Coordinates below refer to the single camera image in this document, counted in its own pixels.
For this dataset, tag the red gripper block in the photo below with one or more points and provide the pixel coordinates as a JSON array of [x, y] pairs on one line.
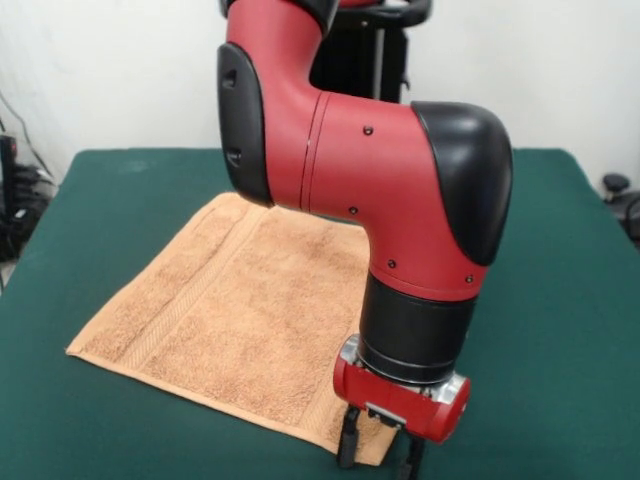
[[395, 405]]

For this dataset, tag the tan terry towel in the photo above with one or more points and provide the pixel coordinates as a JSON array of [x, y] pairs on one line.
[[250, 310]]

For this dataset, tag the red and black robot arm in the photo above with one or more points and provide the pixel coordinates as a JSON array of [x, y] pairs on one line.
[[375, 200]]

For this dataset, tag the black chair base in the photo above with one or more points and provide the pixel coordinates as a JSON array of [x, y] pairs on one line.
[[622, 200]]

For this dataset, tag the dark green table cloth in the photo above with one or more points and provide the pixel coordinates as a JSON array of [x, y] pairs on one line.
[[100, 200]]

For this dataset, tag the black box device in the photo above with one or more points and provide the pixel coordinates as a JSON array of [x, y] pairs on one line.
[[7, 165]]

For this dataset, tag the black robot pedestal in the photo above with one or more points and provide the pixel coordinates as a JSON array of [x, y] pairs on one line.
[[380, 50]]

